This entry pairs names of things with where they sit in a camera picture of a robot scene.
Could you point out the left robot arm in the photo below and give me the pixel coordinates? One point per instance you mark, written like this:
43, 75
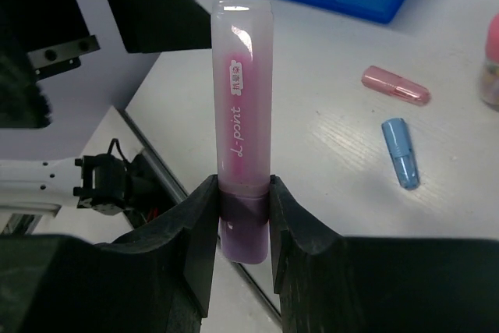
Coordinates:
43, 41

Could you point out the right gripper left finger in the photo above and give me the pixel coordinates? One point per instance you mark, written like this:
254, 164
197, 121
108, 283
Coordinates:
156, 278

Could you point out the blue correction tape case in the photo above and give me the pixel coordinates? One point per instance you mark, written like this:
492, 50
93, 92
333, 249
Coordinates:
399, 145

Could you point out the pink-lidded jar of clips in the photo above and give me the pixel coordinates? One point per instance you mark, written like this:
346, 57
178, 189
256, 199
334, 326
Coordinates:
489, 74

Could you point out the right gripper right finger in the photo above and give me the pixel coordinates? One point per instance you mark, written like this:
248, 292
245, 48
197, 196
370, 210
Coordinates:
332, 283

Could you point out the purple highlighter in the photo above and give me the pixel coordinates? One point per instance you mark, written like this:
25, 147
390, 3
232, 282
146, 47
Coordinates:
242, 37

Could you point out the pink correction tape case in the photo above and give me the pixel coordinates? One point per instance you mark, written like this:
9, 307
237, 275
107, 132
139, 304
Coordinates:
390, 84

